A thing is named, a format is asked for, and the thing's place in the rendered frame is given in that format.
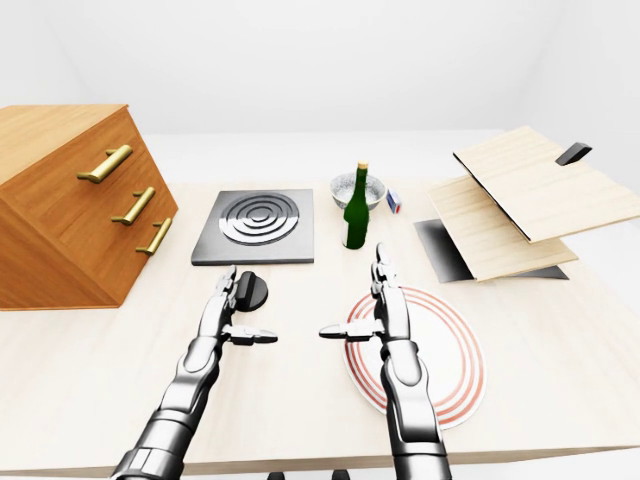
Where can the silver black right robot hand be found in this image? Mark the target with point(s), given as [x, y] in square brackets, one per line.
[392, 315]

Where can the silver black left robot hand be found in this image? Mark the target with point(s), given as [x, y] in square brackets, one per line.
[215, 320]

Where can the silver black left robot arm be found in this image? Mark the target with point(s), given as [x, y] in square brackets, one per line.
[175, 405]

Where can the round black stove knob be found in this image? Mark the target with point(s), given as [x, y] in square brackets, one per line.
[252, 292]

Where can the flat dark stove plate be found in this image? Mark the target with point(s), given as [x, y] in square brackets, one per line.
[257, 217]

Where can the white plate with red rings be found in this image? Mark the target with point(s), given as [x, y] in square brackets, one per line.
[450, 360]

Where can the green glass bottle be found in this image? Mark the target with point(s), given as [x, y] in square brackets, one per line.
[356, 215]

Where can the small blue white box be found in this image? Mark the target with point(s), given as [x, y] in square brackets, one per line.
[395, 201]

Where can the plain pale wood board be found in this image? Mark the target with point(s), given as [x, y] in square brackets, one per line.
[480, 235]

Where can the small wooden drawer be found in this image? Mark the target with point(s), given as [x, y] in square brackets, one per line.
[120, 240]

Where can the grey patterned bowl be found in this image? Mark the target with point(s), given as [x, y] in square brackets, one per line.
[342, 187]

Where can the medium wooden drawer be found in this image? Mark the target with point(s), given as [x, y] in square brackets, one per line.
[95, 212]

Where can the small dark shape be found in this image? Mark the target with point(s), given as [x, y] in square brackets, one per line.
[276, 475]
[341, 475]

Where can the wooden cabinet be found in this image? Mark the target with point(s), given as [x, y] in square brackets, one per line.
[35, 260]

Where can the large wooden drawer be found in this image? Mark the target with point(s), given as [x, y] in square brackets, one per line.
[60, 165]

